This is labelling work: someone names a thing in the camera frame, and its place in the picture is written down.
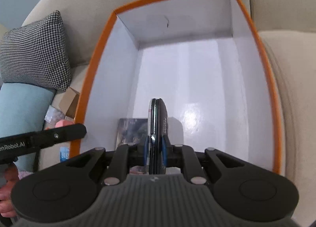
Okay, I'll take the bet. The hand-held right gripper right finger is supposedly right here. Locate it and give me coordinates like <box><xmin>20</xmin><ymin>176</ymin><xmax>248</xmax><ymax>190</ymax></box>
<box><xmin>162</xmin><ymin>135</ymin><xmax>247</xmax><ymax>185</ymax></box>

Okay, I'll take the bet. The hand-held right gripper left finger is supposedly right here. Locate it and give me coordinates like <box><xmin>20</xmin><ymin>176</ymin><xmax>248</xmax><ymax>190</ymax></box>
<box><xmin>65</xmin><ymin>135</ymin><xmax>150</xmax><ymax>185</ymax></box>

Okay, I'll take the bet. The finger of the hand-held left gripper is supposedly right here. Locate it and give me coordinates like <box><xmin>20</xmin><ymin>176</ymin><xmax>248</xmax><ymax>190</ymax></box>
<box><xmin>27</xmin><ymin>123</ymin><xmax>87</xmax><ymax>149</ymax></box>

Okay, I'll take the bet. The black round disc case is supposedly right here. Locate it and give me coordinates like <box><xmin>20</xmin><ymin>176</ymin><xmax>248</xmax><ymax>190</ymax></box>
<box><xmin>147</xmin><ymin>98</ymin><xmax>169</xmax><ymax>174</ymax></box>

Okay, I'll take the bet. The orange box with white inside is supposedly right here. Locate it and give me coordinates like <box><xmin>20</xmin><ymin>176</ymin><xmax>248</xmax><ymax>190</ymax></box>
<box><xmin>70</xmin><ymin>0</ymin><xmax>283</xmax><ymax>175</ymax></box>

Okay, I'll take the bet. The person's left hand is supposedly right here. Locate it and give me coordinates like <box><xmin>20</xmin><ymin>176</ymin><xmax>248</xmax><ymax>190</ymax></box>
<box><xmin>0</xmin><ymin>164</ymin><xmax>21</xmax><ymax>218</ymax></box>

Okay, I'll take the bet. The clear plastic packet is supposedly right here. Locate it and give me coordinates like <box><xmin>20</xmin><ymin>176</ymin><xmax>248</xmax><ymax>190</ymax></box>
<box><xmin>44</xmin><ymin>105</ymin><xmax>66</xmax><ymax>129</ymax></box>

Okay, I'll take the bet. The blue labelled packet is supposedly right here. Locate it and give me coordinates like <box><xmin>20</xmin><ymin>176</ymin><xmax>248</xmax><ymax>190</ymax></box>
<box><xmin>60</xmin><ymin>147</ymin><xmax>71</xmax><ymax>162</ymax></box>

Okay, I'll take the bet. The dark picture card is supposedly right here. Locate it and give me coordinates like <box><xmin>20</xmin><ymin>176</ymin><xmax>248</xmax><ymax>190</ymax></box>
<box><xmin>116</xmin><ymin>118</ymin><xmax>149</xmax><ymax>174</ymax></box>

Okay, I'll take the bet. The small brown cardboard box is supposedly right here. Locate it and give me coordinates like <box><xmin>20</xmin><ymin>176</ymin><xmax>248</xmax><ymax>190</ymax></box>
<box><xmin>59</xmin><ymin>87</ymin><xmax>81</xmax><ymax>119</ymax></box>

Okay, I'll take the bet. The light blue pillow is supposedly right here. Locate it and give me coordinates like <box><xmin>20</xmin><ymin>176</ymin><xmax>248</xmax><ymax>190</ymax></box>
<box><xmin>0</xmin><ymin>82</ymin><xmax>56</xmax><ymax>170</ymax></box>

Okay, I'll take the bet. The houndstooth pillow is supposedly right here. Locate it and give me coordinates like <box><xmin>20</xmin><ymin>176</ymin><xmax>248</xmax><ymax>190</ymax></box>
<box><xmin>0</xmin><ymin>10</ymin><xmax>72</xmax><ymax>91</ymax></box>

